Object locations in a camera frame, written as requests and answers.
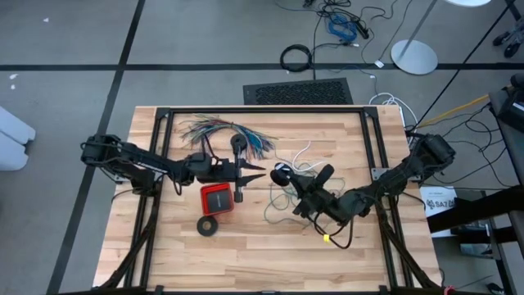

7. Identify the black floor cable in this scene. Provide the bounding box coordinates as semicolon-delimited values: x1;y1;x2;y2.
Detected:
302;0;404;81

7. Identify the white floor cable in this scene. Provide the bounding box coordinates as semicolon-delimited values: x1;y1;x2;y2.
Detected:
368;92;419;128

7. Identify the black equipment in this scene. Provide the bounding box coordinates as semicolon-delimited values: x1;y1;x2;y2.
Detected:
489;72;524;136

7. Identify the black wheeled base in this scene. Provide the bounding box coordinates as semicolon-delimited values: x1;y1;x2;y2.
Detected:
493;28;524;58

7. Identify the red and black box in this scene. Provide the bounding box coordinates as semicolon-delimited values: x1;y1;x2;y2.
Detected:
199;181;235;217

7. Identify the multicoloured wire bundle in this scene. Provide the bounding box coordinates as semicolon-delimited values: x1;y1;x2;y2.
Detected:
178;114;276;163

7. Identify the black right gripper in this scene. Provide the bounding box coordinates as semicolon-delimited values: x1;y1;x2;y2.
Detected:
288;163;336;218

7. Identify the black coiled cable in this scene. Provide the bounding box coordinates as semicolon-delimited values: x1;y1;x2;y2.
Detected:
279;43;314;74

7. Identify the black power strip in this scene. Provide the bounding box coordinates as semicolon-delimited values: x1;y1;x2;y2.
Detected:
354;20;371;41

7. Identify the black beam structure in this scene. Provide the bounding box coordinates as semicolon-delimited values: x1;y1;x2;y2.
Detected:
425;186;524;295

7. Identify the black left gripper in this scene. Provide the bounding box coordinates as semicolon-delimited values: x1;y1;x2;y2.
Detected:
206;134;268;186

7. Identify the yellow floor strip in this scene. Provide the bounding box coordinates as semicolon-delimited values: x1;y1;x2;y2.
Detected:
417;94;490;128

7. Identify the black tape roll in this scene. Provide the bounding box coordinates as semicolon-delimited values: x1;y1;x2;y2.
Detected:
196;215;219;238

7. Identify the white foam block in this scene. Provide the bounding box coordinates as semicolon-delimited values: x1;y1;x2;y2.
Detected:
0;106;37;172

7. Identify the grey round-base stand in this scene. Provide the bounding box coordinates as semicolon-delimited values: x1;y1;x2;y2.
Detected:
390;0;439;76

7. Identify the green cord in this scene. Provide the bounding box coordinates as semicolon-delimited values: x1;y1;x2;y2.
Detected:
263;163;347;230

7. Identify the white paper sign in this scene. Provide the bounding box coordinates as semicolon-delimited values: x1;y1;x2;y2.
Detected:
419;186;459;238

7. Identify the black thin pole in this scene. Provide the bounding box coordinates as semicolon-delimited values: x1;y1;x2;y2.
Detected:
409;2;513;132

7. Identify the blue floor cable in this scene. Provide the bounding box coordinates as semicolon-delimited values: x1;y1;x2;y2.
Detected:
326;14;359;42

